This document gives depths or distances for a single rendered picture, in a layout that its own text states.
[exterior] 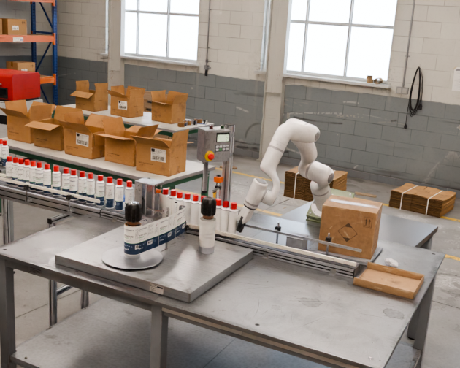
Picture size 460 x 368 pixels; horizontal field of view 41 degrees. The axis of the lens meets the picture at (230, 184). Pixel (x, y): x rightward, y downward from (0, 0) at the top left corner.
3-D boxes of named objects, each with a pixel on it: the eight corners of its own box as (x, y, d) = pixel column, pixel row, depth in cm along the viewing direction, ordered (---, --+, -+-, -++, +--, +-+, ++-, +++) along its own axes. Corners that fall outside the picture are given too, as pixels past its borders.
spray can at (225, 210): (217, 235, 358) (219, 201, 353) (223, 233, 362) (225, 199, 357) (225, 237, 356) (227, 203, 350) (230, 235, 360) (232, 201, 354)
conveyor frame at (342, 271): (99, 217, 393) (99, 209, 392) (110, 212, 402) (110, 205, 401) (353, 278, 321) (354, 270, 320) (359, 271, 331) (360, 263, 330)
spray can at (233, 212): (226, 237, 355) (228, 203, 350) (228, 234, 360) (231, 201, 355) (234, 239, 354) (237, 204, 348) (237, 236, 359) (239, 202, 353)
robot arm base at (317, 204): (307, 215, 410) (301, 198, 396) (315, 193, 420) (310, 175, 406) (336, 219, 402) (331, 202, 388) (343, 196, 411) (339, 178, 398)
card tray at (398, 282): (353, 285, 314) (353, 277, 313) (366, 268, 336) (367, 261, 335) (413, 299, 301) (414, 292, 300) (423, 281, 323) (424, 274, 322)
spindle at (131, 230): (120, 257, 314) (120, 203, 307) (130, 252, 322) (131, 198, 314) (134, 261, 310) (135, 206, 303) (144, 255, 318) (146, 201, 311)
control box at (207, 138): (196, 159, 363) (198, 126, 358) (222, 158, 370) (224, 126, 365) (204, 163, 354) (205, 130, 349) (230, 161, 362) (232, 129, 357)
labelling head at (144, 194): (133, 223, 368) (133, 181, 362) (145, 217, 379) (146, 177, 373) (152, 228, 362) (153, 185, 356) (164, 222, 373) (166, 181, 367)
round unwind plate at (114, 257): (88, 261, 310) (88, 258, 309) (125, 244, 336) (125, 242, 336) (139, 275, 296) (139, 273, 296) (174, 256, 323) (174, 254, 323)
